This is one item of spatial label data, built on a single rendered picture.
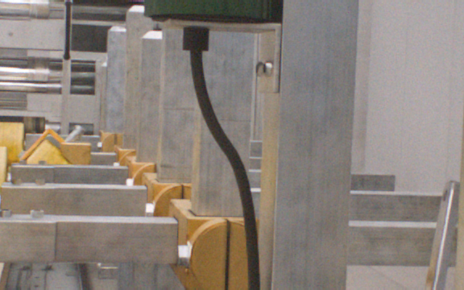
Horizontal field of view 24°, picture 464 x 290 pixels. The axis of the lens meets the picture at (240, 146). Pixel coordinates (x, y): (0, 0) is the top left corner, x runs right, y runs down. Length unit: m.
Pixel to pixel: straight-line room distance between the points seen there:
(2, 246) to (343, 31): 0.36
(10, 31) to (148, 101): 1.58
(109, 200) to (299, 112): 0.55
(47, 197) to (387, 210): 0.33
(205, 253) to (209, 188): 0.05
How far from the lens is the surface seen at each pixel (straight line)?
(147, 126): 1.22
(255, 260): 0.49
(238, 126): 0.73
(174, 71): 0.97
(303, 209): 0.48
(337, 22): 0.48
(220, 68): 0.72
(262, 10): 0.47
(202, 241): 0.70
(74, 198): 1.01
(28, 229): 0.76
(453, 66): 7.60
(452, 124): 7.58
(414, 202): 1.07
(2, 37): 2.78
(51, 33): 2.78
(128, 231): 0.77
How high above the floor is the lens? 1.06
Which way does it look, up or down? 3 degrees down
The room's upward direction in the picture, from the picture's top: 2 degrees clockwise
